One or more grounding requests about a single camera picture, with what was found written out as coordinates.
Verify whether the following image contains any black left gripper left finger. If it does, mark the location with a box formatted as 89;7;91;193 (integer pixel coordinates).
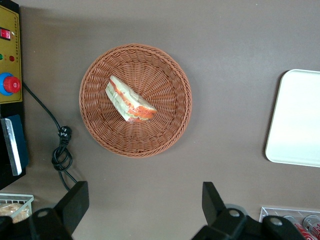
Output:
28;181;90;240

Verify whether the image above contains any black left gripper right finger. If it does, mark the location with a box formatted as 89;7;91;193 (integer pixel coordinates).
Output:
191;181;266;240

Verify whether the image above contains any plastic-wrapped triangle sandwich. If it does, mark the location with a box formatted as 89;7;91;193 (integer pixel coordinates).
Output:
104;75;158;124

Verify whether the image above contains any cream rectangular plastic tray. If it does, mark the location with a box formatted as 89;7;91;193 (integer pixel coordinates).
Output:
264;69;320;168

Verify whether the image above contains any brown round wicker basket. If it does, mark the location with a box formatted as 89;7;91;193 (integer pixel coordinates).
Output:
78;43;193;159

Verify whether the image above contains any brown bread in bag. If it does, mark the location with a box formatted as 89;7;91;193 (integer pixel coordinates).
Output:
0;202;30;224

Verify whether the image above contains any clear acrylic can box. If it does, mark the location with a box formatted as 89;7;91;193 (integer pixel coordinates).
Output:
258;206;320;240

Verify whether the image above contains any red cola can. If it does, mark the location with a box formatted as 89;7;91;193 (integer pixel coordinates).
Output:
302;214;320;237
283;215;313;240

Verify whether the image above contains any black appliance with yellow panel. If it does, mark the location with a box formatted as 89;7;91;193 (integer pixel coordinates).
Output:
0;0;30;191

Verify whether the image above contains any white wire basket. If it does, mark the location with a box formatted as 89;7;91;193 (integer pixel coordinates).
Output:
0;193;35;224

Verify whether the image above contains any black power cable with plug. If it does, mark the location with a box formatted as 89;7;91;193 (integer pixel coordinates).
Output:
22;82;78;192

